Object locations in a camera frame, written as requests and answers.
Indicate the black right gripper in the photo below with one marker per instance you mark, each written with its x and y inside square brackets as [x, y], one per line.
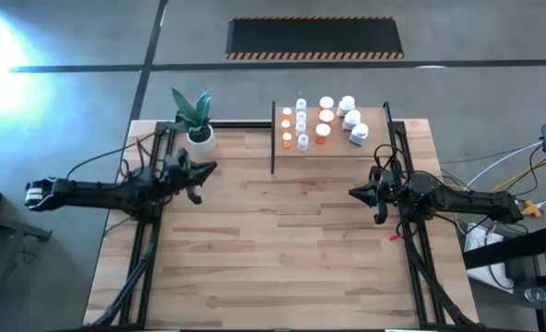
[390, 193]

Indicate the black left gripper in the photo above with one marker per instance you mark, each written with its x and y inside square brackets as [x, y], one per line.
[178, 173]

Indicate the white medicine bottle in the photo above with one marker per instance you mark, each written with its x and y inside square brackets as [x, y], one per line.
[351, 119]
[359, 133]
[347, 104]

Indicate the large orange pill bottle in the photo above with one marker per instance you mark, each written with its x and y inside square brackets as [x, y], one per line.
[323, 131]
[326, 102]
[326, 115]

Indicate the clear bottle with colourful capsules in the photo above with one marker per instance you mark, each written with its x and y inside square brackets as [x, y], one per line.
[303, 141]

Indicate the small orange pill bottle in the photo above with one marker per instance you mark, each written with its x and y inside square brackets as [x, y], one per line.
[287, 111]
[285, 124]
[287, 138]

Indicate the clear plastic pill bottle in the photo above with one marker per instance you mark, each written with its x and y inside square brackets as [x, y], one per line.
[301, 103]
[301, 115]

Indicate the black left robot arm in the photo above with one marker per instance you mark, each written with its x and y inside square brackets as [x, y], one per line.
[93, 193]

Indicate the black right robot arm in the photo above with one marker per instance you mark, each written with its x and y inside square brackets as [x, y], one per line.
[471, 200]

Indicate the green plant in white pot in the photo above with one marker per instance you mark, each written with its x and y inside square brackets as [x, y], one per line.
[200, 136]

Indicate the white power strip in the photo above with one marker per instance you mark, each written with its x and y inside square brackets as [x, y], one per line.
[478, 237]

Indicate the black hazard-striped floor mat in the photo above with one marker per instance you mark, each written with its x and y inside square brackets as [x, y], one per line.
[314, 37]

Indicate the yellow power splitter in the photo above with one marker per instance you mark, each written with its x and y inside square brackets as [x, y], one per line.
[531, 208]

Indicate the clear water bottle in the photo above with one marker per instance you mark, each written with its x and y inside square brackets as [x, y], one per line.
[536, 295]

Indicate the dark metal floor stand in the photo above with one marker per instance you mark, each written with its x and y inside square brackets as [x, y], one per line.
[5, 223]

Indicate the wooden shelf with black frame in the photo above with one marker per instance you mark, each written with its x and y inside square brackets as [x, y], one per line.
[333, 138]

